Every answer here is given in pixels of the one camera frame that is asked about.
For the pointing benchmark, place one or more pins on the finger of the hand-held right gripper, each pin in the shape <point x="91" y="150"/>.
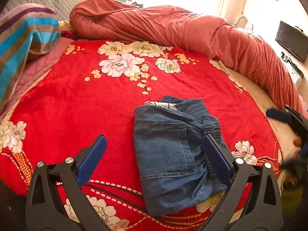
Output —
<point x="279" y="115"/>
<point x="294" y="164"/>

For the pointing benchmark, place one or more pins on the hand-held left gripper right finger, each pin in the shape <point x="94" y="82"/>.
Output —
<point x="216" y="156"/>

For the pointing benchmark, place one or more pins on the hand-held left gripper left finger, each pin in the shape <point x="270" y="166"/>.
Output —
<point x="91" y="158"/>

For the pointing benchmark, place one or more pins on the blue denim pants lace trim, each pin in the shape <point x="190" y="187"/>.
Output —
<point x="166" y="154"/>

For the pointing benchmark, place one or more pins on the beige bed sheet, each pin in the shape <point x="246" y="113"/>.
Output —
<point x="252" y="91"/>

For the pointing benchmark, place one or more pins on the red floral blanket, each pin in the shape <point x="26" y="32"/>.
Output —
<point x="72" y="105"/>

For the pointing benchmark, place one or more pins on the black flat screen monitor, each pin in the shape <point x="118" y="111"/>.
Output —
<point x="292" y="41"/>

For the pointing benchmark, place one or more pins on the pink quilted cover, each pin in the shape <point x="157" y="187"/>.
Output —
<point x="41" y="69"/>

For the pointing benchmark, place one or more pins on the rust red duvet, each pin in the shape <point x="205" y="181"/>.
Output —
<point x="180" y="26"/>

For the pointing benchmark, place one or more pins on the striped towel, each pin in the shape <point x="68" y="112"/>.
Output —
<point x="21" y="33"/>

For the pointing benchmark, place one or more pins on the grey quilted pillow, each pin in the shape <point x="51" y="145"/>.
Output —
<point x="67" y="0"/>

